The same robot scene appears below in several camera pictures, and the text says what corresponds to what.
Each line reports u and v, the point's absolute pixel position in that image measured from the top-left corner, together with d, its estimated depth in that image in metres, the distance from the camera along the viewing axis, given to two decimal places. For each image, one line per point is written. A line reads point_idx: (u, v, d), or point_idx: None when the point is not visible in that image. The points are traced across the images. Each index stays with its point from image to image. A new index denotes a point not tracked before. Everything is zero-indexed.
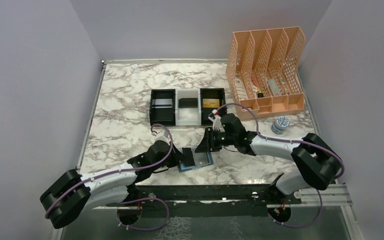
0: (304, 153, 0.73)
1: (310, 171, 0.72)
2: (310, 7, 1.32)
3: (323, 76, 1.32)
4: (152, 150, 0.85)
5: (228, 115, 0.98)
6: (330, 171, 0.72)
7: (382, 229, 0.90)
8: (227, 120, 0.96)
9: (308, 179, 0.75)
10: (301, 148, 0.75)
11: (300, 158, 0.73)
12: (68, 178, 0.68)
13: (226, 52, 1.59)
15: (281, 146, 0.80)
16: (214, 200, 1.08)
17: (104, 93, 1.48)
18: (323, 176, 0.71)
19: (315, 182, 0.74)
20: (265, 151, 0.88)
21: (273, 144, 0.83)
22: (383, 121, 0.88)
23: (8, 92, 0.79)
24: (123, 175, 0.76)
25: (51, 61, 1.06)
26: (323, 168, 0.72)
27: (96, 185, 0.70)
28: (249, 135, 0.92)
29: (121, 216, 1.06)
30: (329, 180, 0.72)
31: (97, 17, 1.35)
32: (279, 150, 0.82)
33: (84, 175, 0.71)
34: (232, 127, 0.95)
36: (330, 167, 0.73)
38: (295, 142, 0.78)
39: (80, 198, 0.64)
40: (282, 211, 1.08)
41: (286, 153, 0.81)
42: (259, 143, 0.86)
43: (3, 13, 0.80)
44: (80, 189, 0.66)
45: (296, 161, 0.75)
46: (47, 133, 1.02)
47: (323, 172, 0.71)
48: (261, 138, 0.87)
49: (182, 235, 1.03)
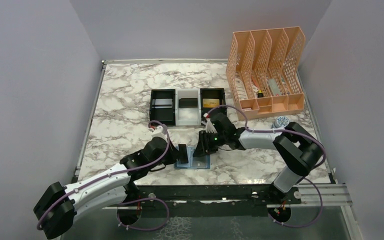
0: (285, 141, 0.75)
1: (292, 157, 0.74)
2: (310, 7, 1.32)
3: (323, 76, 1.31)
4: (150, 147, 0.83)
5: (216, 114, 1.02)
6: (312, 157, 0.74)
7: (382, 229, 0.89)
8: (216, 118, 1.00)
9: (292, 166, 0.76)
10: (282, 137, 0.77)
11: (281, 145, 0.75)
12: (52, 191, 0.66)
13: (226, 52, 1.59)
15: (265, 136, 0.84)
16: (214, 200, 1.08)
17: (104, 93, 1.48)
18: (305, 162, 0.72)
19: (298, 168, 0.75)
20: (252, 143, 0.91)
21: (258, 136, 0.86)
22: (383, 120, 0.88)
23: (8, 91, 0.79)
24: (114, 179, 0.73)
25: (51, 61, 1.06)
26: (305, 154, 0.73)
27: (83, 195, 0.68)
28: (238, 130, 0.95)
29: (121, 216, 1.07)
30: (312, 166, 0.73)
31: (97, 17, 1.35)
32: (265, 141, 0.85)
33: (68, 187, 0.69)
34: (221, 125, 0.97)
36: (312, 153, 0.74)
38: (277, 132, 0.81)
39: (64, 213, 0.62)
40: (282, 210, 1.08)
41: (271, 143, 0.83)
42: (247, 137, 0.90)
43: (3, 12, 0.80)
44: (65, 202, 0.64)
45: (279, 149, 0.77)
46: (47, 133, 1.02)
47: (306, 159, 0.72)
48: (248, 131, 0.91)
49: (182, 235, 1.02)
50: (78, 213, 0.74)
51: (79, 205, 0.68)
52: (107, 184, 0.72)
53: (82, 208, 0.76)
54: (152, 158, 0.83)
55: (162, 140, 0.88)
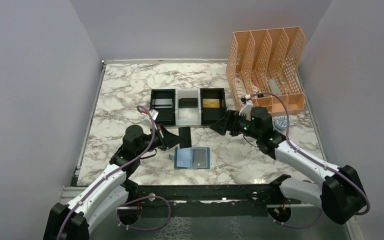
0: (337, 185, 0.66)
1: (334, 203, 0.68)
2: (309, 7, 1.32)
3: (323, 75, 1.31)
4: (127, 140, 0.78)
5: (261, 109, 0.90)
6: (354, 208, 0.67)
7: (382, 229, 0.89)
8: (259, 114, 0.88)
9: (328, 207, 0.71)
10: (333, 180, 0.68)
11: (330, 189, 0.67)
12: (55, 213, 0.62)
13: (226, 52, 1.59)
15: (312, 168, 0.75)
16: (214, 200, 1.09)
17: (104, 93, 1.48)
18: (344, 212, 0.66)
19: (334, 213, 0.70)
20: (287, 161, 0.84)
21: (303, 161, 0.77)
22: (383, 121, 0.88)
23: (8, 91, 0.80)
24: (112, 179, 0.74)
25: (51, 61, 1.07)
26: (348, 205, 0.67)
27: (88, 204, 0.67)
28: (276, 137, 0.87)
29: (121, 216, 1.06)
30: (350, 217, 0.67)
31: (97, 17, 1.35)
32: (308, 170, 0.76)
33: (70, 203, 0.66)
34: (262, 125, 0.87)
36: (356, 205, 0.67)
38: (329, 170, 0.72)
39: (78, 225, 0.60)
40: (282, 211, 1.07)
41: (314, 176, 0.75)
42: (286, 152, 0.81)
43: (2, 12, 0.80)
44: (75, 217, 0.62)
45: (324, 189, 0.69)
46: (47, 133, 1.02)
47: (347, 209, 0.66)
48: (290, 148, 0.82)
49: (182, 235, 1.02)
50: (90, 224, 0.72)
51: (89, 215, 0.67)
52: (107, 187, 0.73)
53: (91, 218, 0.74)
54: (137, 147, 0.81)
55: (140, 129, 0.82)
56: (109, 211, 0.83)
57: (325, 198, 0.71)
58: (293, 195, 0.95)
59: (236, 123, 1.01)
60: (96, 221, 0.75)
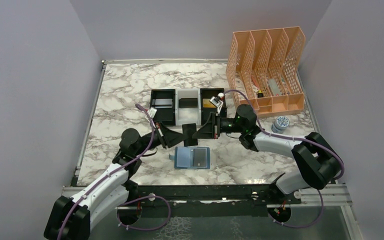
0: (305, 150, 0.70)
1: (308, 169, 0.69)
2: (310, 7, 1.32)
3: (323, 75, 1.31)
4: (124, 145, 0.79)
5: (246, 107, 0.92)
6: (330, 171, 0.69)
7: (382, 229, 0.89)
8: (245, 113, 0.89)
9: (307, 177, 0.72)
10: (301, 146, 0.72)
11: (299, 154, 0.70)
12: (59, 207, 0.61)
13: (226, 52, 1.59)
15: (283, 143, 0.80)
16: (214, 200, 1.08)
17: (104, 94, 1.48)
18: (321, 175, 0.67)
19: (313, 181, 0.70)
20: (267, 148, 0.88)
21: (276, 141, 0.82)
22: None
23: (8, 92, 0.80)
24: (115, 177, 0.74)
25: (51, 61, 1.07)
26: (323, 168, 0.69)
27: (92, 199, 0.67)
28: (256, 131, 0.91)
29: (121, 216, 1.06)
30: (329, 181, 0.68)
31: (97, 18, 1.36)
32: (282, 147, 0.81)
33: (74, 197, 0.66)
34: (246, 123, 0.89)
36: (331, 167, 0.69)
38: (297, 140, 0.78)
39: (82, 218, 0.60)
40: (282, 210, 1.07)
41: (287, 150, 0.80)
42: (262, 139, 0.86)
43: (3, 13, 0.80)
44: (78, 210, 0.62)
45: (296, 157, 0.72)
46: (47, 133, 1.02)
47: (323, 172, 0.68)
48: (265, 134, 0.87)
49: (182, 235, 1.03)
50: (91, 220, 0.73)
51: (91, 210, 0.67)
52: (109, 184, 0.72)
53: (93, 215, 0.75)
54: (135, 150, 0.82)
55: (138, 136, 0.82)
56: (107, 210, 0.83)
57: (300, 168, 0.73)
58: (292, 189, 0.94)
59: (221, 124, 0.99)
60: (97, 217, 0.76)
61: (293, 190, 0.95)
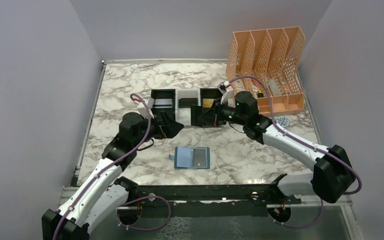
0: (329, 167, 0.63)
1: (326, 185, 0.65)
2: (309, 7, 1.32)
3: (323, 75, 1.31)
4: (125, 128, 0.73)
5: (246, 94, 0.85)
6: (343, 186, 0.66)
7: (382, 229, 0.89)
8: (244, 99, 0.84)
9: (318, 188, 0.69)
10: (325, 161, 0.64)
11: (322, 172, 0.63)
12: (47, 220, 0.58)
13: (227, 52, 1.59)
15: (302, 150, 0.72)
16: (214, 200, 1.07)
17: (104, 93, 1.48)
18: (336, 193, 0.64)
19: (324, 194, 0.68)
20: (275, 144, 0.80)
21: (293, 145, 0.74)
22: None
23: (7, 92, 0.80)
24: (104, 176, 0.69)
25: (51, 61, 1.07)
26: (338, 184, 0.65)
27: (80, 208, 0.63)
28: (263, 121, 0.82)
29: (121, 216, 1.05)
30: (339, 196, 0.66)
31: (97, 18, 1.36)
32: (297, 153, 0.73)
33: (61, 209, 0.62)
34: (248, 109, 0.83)
36: (344, 182, 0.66)
38: (319, 151, 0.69)
39: (72, 232, 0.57)
40: (282, 211, 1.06)
41: (304, 158, 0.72)
42: (275, 136, 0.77)
43: (3, 13, 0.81)
44: (68, 222, 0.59)
45: (315, 171, 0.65)
46: (47, 133, 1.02)
47: (337, 188, 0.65)
48: (278, 132, 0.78)
49: (182, 235, 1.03)
50: (89, 224, 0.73)
51: (83, 218, 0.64)
52: (99, 185, 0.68)
53: (92, 217, 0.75)
54: (133, 136, 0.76)
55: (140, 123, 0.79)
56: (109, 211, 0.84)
57: (315, 180, 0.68)
58: (292, 192, 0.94)
59: (220, 112, 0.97)
60: (97, 219, 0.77)
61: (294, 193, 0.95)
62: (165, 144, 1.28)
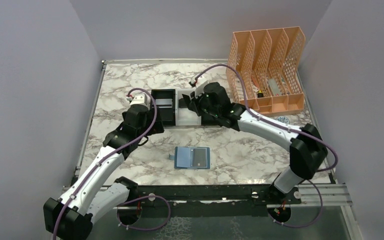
0: (303, 145, 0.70)
1: (302, 163, 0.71)
2: (309, 7, 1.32)
3: (323, 75, 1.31)
4: (133, 113, 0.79)
5: (214, 85, 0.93)
6: (318, 163, 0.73)
7: (382, 229, 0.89)
8: (213, 89, 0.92)
9: (295, 167, 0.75)
10: (299, 140, 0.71)
11: (297, 150, 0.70)
12: (49, 209, 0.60)
13: (227, 52, 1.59)
15: (277, 133, 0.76)
16: (214, 201, 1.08)
17: (104, 93, 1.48)
18: (312, 169, 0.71)
19: (301, 172, 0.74)
20: (251, 130, 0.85)
21: (269, 128, 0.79)
22: None
23: (7, 91, 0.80)
24: (106, 164, 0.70)
25: (51, 60, 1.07)
26: (313, 161, 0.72)
27: (82, 196, 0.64)
28: (237, 109, 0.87)
29: (121, 216, 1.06)
30: (315, 172, 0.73)
31: (97, 17, 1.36)
32: (273, 136, 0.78)
33: (63, 198, 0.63)
34: (218, 99, 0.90)
36: (320, 158, 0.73)
38: (292, 132, 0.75)
39: (75, 219, 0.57)
40: (282, 211, 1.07)
41: (279, 140, 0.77)
42: (249, 122, 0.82)
43: (3, 13, 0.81)
44: (70, 211, 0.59)
45: (291, 151, 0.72)
46: (47, 133, 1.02)
47: (312, 164, 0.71)
48: (252, 117, 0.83)
49: (182, 235, 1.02)
50: (92, 214, 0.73)
51: (86, 206, 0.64)
52: (101, 173, 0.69)
53: (94, 209, 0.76)
54: (138, 125, 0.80)
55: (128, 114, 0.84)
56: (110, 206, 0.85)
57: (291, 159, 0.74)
58: (288, 186, 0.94)
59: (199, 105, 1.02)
60: (99, 212, 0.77)
61: (291, 187, 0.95)
62: (165, 144, 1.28)
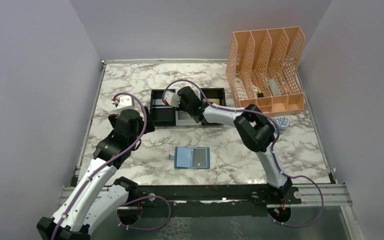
0: (244, 120, 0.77)
1: (247, 136, 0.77)
2: (309, 7, 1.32)
3: (323, 75, 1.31)
4: (122, 121, 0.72)
5: (183, 87, 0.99)
6: (264, 136, 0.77)
7: (382, 229, 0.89)
8: (183, 91, 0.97)
9: (247, 143, 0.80)
10: (241, 117, 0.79)
11: (240, 125, 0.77)
12: (43, 228, 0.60)
13: (226, 52, 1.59)
15: (227, 115, 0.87)
16: (214, 200, 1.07)
17: (104, 93, 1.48)
18: (257, 141, 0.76)
19: (252, 146, 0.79)
20: (215, 120, 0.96)
21: (221, 113, 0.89)
22: None
23: (7, 92, 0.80)
24: (97, 178, 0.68)
25: (51, 61, 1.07)
26: (258, 134, 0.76)
27: (74, 215, 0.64)
28: (203, 105, 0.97)
29: (121, 216, 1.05)
30: (264, 144, 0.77)
31: (96, 18, 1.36)
32: (227, 119, 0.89)
33: (55, 217, 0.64)
34: (187, 98, 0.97)
36: (266, 132, 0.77)
38: (238, 112, 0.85)
39: None
40: (282, 210, 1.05)
41: (231, 121, 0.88)
42: (209, 112, 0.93)
43: (3, 14, 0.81)
44: (63, 231, 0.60)
45: (237, 127, 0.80)
46: (47, 133, 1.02)
47: (258, 137, 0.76)
48: (212, 108, 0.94)
49: (182, 235, 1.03)
50: (90, 224, 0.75)
51: (79, 223, 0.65)
52: (92, 188, 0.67)
53: (93, 218, 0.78)
54: (130, 133, 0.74)
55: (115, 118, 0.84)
56: (109, 211, 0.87)
57: (242, 137, 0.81)
58: (273, 177, 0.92)
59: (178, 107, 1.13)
60: (98, 220, 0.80)
61: (281, 182, 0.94)
62: (165, 144, 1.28)
